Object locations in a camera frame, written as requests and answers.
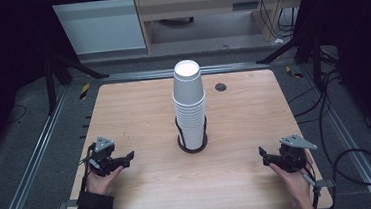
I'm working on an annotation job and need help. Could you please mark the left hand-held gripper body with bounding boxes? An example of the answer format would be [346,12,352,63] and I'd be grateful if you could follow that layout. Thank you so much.
[85,133,128,179]

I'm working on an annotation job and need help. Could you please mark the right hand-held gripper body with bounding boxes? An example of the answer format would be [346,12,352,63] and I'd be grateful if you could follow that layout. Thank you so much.
[269,132,320,175]

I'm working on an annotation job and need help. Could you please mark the black metal stand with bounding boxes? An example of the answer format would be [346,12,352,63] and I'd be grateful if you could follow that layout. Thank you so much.
[40,39,114,117]
[254,33,328,96]

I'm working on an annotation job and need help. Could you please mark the black wire cup holder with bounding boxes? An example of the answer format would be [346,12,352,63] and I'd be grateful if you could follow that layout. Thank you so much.
[173,114,210,155]

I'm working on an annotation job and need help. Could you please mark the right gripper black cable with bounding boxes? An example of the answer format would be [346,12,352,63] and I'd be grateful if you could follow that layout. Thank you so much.
[298,160,324,209]

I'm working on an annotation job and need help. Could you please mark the stack of white paper cups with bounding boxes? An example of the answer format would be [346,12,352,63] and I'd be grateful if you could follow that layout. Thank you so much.
[169,58,210,152]

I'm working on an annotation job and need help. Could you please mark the white cabinet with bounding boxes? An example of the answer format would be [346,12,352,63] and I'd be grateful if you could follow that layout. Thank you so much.
[52,0,147,57]

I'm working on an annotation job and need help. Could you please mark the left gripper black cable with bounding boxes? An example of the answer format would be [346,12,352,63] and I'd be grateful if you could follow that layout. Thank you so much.
[75,142,102,194]

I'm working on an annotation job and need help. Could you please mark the person's left hand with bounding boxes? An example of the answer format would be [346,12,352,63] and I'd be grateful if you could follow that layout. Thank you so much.
[83,164,127,198]

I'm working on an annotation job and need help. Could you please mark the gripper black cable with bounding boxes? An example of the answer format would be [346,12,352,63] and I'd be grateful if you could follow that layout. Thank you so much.
[75,142,102,194]
[298,160,324,209]

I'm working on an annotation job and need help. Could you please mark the yellow black tape strip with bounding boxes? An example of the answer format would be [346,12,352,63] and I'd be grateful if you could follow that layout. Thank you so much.
[285,63,305,81]
[78,82,93,102]

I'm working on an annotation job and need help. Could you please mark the light wooden desk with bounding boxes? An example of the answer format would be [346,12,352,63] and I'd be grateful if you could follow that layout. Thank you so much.
[133,0,312,54]

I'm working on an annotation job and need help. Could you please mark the metal floor rail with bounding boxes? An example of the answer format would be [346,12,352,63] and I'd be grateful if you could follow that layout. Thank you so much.
[0,85,79,209]
[300,61,371,209]

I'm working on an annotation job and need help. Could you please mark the thin black floor cable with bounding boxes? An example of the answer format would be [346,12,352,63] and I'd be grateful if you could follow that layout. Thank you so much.
[4,103,29,126]

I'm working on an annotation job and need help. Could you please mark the hanging black desk cables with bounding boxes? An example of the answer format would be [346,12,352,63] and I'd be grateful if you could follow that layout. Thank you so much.
[260,0,301,41]

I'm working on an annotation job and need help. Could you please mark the person's right hand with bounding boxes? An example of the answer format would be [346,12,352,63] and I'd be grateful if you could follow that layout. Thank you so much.
[267,150,317,201]

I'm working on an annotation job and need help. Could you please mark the black floor cable bundle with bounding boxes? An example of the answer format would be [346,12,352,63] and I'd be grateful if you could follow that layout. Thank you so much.
[286,72,330,126]

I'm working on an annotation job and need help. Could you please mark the grey tape piece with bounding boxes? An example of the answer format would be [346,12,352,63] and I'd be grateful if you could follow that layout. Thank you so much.
[57,198,83,209]
[314,178,337,191]

